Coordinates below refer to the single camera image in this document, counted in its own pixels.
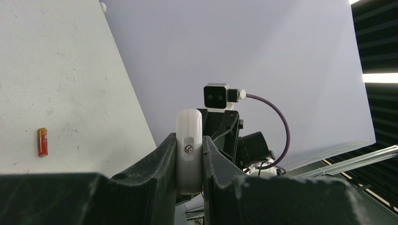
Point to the white remote control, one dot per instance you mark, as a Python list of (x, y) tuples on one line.
[(189, 165)]

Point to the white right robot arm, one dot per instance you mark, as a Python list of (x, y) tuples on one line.
[(242, 151)]

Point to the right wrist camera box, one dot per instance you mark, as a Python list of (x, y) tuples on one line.
[(221, 97)]

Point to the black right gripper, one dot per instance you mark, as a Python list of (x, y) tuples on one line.
[(223, 128)]

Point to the red orange battery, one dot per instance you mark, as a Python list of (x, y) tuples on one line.
[(42, 142)]

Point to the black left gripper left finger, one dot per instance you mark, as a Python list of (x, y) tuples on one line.
[(143, 194)]

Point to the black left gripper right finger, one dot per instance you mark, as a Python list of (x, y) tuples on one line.
[(232, 197)]

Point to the aluminium rail right edge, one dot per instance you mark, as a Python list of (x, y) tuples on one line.
[(353, 163)]

